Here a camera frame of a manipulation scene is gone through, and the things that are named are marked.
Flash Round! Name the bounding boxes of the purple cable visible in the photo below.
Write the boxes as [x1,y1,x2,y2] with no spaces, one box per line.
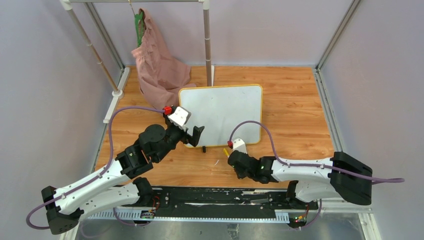
[227,120,406,229]
[25,105,173,230]

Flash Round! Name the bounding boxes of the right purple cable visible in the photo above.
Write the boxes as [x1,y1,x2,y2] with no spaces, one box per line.
[227,120,406,229]

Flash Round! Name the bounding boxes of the pink cloth garment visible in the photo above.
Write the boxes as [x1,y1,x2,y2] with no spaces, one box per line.
[131,9,196,110]

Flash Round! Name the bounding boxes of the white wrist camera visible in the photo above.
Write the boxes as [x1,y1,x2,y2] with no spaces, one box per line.
[167,106,191,131]
[231,138,247,154]

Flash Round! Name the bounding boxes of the aluminium frame post right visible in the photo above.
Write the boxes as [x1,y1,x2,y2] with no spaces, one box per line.
[312,0,362,152]

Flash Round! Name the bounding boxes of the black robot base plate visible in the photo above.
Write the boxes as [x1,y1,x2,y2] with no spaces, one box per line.
[86,185,321,229]

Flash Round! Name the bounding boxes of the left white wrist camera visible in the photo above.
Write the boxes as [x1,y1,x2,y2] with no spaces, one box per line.
[167,106,191,131]

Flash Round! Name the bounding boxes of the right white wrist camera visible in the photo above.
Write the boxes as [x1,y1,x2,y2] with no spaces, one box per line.
[231,138,247,154]

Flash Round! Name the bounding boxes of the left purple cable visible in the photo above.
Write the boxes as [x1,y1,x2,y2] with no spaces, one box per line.
[25,105,173,230]

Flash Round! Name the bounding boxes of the aluminium frame post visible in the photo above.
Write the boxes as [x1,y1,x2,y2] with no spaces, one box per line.
[84,2,125,72]
[312,0,362,152]

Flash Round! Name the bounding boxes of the white marker pen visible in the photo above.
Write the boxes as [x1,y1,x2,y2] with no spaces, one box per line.
[223,148,230,158]

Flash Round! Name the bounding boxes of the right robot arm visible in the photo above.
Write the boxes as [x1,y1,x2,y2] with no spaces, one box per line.
[227,150,373,209]

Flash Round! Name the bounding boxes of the yellow framed whiteboard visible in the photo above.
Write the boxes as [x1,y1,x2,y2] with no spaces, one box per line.
[178,84,263,148]

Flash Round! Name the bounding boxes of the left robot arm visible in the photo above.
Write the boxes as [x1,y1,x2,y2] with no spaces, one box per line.
[41,115,204,235]

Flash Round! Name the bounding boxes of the aluminium frame post left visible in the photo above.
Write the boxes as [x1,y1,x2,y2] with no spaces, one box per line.
[84,2,125,72]

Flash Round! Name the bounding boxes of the white clothes rack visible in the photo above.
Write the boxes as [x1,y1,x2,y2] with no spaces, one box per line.
[60,0,215,124]

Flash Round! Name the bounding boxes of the green clothes hanger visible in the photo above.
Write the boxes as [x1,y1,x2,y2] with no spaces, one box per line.
[128,0,146,47]

